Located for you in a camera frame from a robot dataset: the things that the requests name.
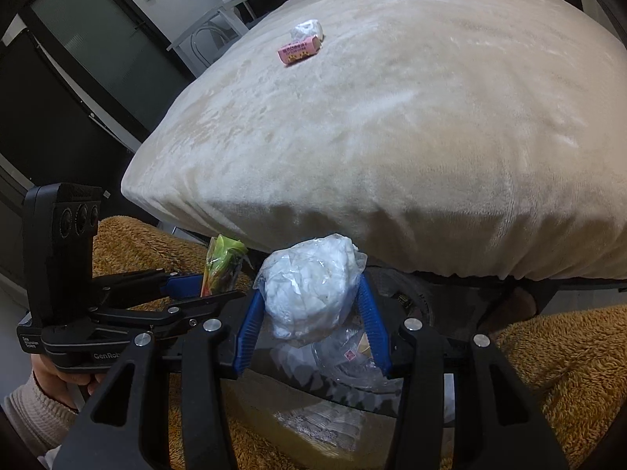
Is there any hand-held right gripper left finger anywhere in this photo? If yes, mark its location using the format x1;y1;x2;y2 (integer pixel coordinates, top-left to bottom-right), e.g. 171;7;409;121
51;290;268;470

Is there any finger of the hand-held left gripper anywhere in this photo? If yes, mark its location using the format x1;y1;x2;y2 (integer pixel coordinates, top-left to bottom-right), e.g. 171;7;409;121
103;290;246;353
93;268;205;308

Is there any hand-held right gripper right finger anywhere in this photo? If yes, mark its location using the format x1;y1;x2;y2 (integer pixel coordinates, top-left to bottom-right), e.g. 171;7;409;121
355;271;571;470

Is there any green and yellow snack wrapper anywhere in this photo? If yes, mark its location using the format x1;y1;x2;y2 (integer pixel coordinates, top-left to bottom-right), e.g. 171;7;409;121
201;235;246;299

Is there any black waste bin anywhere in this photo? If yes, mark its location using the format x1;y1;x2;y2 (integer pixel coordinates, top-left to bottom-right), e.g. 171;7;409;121
161;264;491;422

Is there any white plastic bag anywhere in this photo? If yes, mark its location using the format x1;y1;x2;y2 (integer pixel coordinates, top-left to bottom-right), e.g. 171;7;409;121
252;233;368;341

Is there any person's left forearm white sleeve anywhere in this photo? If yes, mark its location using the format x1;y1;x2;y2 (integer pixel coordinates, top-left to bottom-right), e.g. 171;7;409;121
0;372;79;454

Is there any person's left hand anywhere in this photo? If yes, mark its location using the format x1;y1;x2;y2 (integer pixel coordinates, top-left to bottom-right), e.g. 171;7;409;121
32;358;107;410

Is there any person's left leg brown fleece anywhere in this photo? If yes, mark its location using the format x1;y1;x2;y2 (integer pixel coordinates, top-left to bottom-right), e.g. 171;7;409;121
91;215;256;470

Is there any person's leg brown fleece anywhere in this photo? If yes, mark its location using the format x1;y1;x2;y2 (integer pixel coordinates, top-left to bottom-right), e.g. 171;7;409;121
490;304;627;470
91;215;256;470

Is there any person's right foot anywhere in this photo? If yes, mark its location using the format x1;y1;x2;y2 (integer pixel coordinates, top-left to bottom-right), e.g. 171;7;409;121
482;286;537;338

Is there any person's right leg brown fleece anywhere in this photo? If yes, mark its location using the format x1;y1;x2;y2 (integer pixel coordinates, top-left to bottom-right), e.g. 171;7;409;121
490;304;627;470

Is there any black framed frosted glass door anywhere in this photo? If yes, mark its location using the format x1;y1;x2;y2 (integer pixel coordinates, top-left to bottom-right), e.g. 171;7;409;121
20;0;197;133

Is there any pink snack packet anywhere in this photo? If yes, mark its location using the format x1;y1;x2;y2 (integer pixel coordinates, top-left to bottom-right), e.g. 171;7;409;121
277;36;321;66

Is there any white side table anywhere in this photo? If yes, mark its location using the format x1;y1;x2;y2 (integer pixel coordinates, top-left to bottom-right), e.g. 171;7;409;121
167;0;297;76

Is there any crumpled white wrapper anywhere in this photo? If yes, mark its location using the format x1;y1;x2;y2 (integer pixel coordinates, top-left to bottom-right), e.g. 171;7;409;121
290;20;325;42

